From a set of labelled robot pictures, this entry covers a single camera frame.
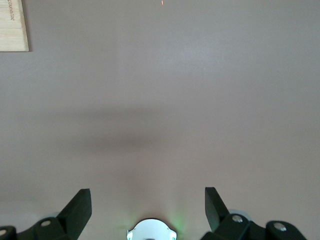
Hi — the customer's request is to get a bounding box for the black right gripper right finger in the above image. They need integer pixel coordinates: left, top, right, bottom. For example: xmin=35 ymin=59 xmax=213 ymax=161
xmin=201 ymin=186 xmax=307 ymax=240

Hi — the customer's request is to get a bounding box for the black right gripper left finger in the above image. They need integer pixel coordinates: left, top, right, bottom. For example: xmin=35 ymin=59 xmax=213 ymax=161
xmin=0 ymin=188 xmax=93 ymax=240

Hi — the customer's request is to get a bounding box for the bamboo cutting board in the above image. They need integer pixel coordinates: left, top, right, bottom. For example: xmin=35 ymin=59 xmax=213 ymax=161
xmin=0 ymin=0 xmax=30 ymax=53

